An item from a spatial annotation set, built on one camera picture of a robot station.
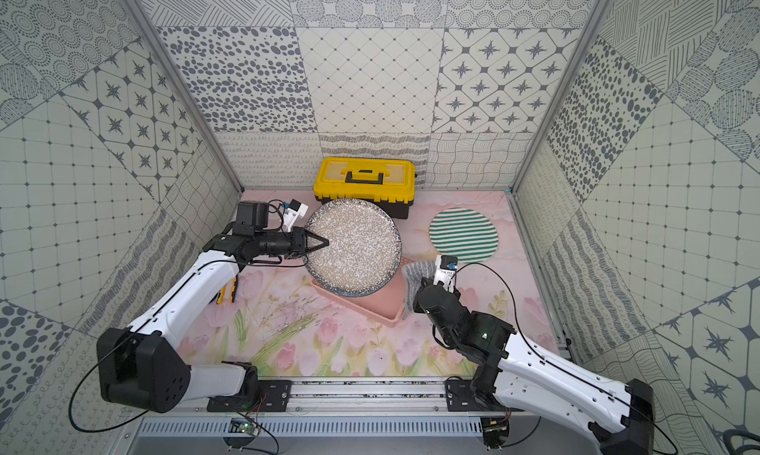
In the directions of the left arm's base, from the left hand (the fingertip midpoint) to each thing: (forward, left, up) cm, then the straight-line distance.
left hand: (324, 237), depth 76 cm
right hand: (-9, -27, -8) cm, 29 cm away
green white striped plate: (+21, -44, -25) cm, 55 cm away
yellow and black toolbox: (+30, -16, -8) cm, 34 cm away
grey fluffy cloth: (-8, -23, -5) cm, 25 cm away
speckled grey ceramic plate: (-1, -10, -4) cm, 11 cm away
